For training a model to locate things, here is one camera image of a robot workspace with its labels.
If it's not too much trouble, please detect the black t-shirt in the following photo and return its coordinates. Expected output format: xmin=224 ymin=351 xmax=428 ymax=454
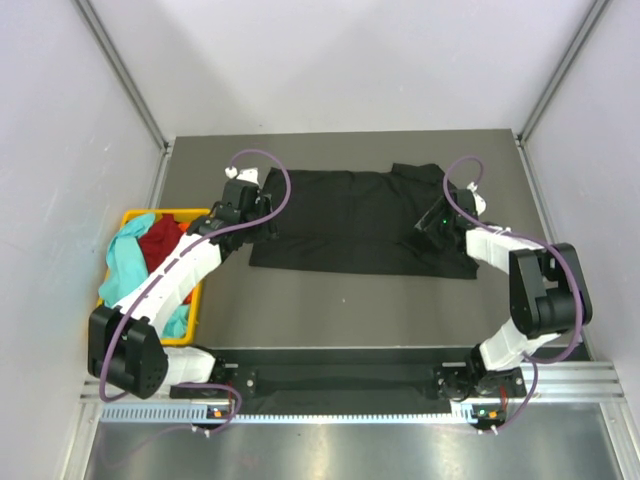
xmin=249 ymin=163 xmax=478 ymax=280

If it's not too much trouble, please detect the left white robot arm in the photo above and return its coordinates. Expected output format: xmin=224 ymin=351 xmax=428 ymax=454
xmin=88 ymin=168 xmax=276 ymax=399

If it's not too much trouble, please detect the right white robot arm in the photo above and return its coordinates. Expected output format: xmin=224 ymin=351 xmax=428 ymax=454
xmin=407 ymin=186 xmax=593 ymax=396

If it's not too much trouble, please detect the yellow plastic bin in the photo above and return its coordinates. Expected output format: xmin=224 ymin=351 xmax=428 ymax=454
xmin=98 ymin=208 xmax=208 ymax=346

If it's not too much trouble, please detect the dark red t-shirt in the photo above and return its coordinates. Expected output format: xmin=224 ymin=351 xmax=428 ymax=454
xmin=138 ymin=214 xmax=184 ymax=273

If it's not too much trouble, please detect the teal t-shirt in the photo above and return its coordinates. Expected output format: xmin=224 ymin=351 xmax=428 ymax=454
xmin=98 ymin=213 xmax=163 ymax=307

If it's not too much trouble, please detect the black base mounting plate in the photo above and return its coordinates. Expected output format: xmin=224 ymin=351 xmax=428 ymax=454
xmin=169 ymin=347 xmax=526 ymax=416

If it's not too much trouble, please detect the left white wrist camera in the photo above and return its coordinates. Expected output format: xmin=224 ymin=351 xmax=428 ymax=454
xmin=225 ymin=166 xmax=259 ymax=185

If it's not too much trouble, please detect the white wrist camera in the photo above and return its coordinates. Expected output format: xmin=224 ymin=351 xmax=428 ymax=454
xmin=225 ymin=166 xmax=259 ymax=185
xmin=467 ymin=182 xmax=487 ymax=216

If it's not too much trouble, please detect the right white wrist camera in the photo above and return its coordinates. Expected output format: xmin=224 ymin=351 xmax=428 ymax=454
xmin=467 ymin=182 xmax=487 ymax=216

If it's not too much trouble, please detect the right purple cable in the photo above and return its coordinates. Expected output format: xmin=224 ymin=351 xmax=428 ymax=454
xmin=442 ymin=154 xmax=586 ymax=434

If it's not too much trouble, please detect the purple cable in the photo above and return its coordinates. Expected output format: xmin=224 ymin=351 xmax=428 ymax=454
xmin=98 ymin=149 xmax=294 ymax=404
xmin=442 ymin=154 xmax=586 ymax=434

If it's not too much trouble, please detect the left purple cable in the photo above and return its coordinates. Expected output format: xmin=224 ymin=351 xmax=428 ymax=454
xmin=98 ymin=149 xmax=294 ymax=404

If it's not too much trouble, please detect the slotted grey cable duct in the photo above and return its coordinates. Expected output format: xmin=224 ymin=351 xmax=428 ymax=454
xmin=100 ymin=403 xmax=501 ymax=425

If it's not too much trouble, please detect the left aluminium frame post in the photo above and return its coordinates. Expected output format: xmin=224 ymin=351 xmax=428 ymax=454
xmin=71 ymin=0 xmax=169 ymax=152

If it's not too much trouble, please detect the aluminium frame post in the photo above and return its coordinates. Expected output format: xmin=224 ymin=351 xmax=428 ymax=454
xmin=515 ymin=0 xmax=612 ymax=146
xmin=71 ymin=0 xmax=169 ymax=152

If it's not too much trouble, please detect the right aluminium frame post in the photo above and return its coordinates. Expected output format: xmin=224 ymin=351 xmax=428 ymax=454
xmin=515 ymin=0 xmax=612 ymax=146

